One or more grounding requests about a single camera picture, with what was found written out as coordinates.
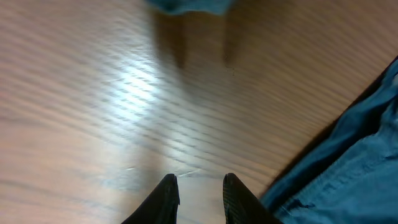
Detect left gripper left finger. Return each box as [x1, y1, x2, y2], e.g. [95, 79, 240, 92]
[121, 174, 180, 224]

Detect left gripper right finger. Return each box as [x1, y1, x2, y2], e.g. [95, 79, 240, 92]
[223, 173, 282, 224]

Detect dark blue shorts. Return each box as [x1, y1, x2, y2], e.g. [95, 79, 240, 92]
[261, 63, 397, 223]

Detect light blue denim shorts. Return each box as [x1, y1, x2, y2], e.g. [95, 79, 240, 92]
[146, 0, 236, 15]

